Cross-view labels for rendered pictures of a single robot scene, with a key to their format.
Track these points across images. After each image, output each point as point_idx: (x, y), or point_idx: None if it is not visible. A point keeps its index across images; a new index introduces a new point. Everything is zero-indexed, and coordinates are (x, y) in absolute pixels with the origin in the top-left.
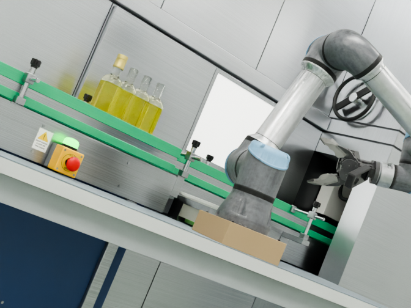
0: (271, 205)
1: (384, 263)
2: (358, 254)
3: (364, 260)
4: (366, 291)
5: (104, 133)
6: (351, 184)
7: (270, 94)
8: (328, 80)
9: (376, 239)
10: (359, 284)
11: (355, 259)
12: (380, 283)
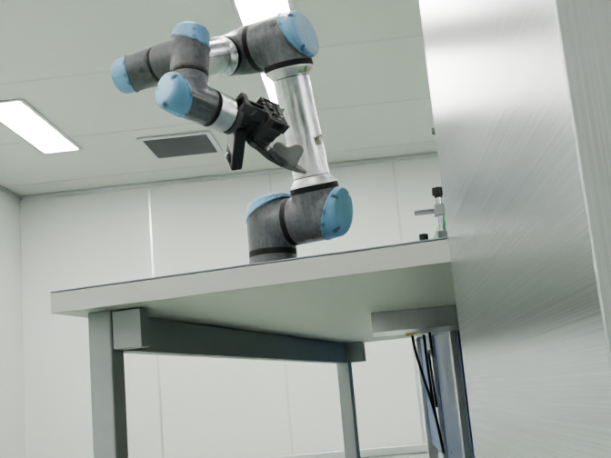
0: (250, 259)
1: (447, 64)
2: (437, 124)
3: (441, 120)
4: (458, 190)
5: None
6: (229, 165)
7: None
8: (269, 78)
9: (434, 42)
10: (452, 187)
11: (439, 141)
12: (458, 129)
